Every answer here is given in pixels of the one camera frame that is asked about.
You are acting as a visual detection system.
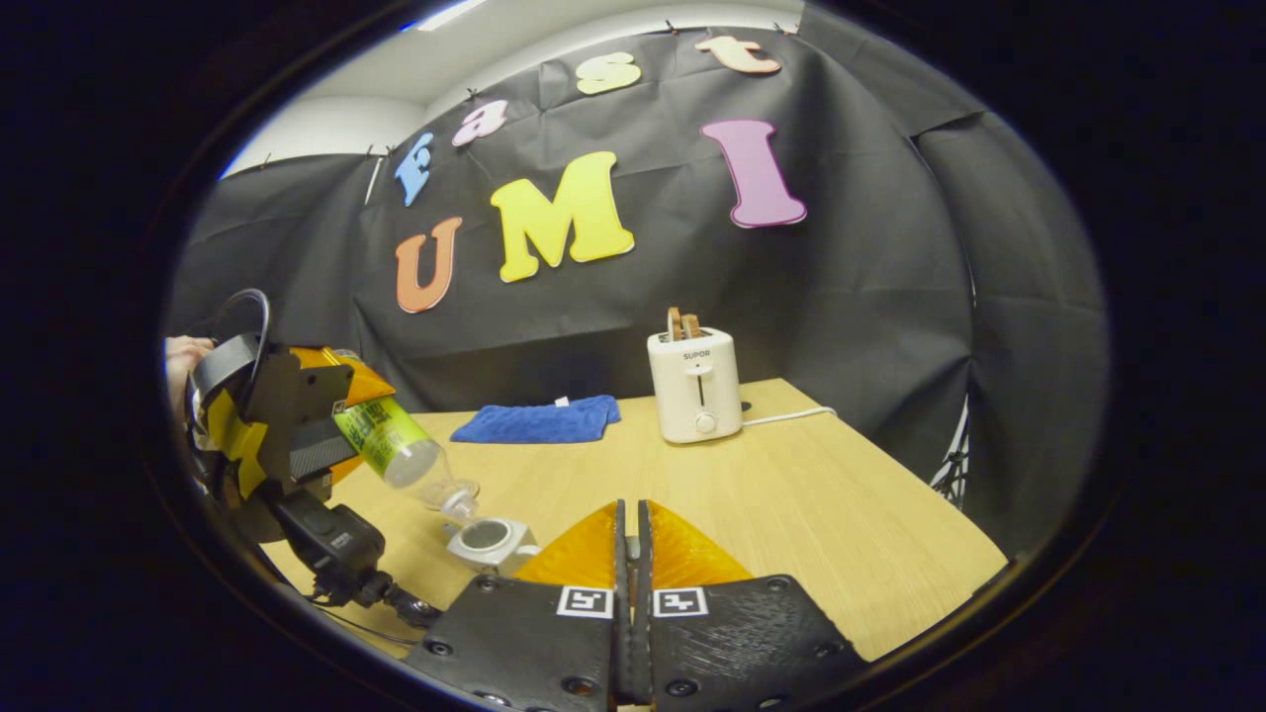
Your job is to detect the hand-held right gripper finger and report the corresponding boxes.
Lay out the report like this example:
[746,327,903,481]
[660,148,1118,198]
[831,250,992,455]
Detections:
[406,499,634,712]
[633,499,873,712]

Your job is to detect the clear green label water bottle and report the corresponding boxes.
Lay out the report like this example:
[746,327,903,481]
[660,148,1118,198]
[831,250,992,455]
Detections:
[333,396,482,525]

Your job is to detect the white ceramic teacup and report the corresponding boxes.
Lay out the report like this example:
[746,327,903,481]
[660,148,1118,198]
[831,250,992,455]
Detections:
[445,516,541,577]

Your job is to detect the blue folded towel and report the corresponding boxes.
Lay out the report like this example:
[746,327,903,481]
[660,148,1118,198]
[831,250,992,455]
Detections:
[450,396,622,444]

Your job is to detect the white toaster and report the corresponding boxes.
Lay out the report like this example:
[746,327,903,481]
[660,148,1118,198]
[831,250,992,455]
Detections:
[648,328,743,444]

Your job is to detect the ceiling light panel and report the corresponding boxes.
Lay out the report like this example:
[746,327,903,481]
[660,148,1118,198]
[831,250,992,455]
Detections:
[401,0,488,33]

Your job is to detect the black backdrop cloth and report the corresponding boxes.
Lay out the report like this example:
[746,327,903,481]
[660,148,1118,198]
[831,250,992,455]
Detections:
[163,25,1109,560]

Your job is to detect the black looped cable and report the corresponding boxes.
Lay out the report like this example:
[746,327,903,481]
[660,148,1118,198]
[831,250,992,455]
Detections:
[211,288,271,406]

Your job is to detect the white toaster power cable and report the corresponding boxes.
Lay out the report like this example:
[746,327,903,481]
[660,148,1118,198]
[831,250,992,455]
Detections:
[742,405,837,428]

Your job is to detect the white lattice frame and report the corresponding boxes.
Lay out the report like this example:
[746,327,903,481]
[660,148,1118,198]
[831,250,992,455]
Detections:
[930,394,977,507]

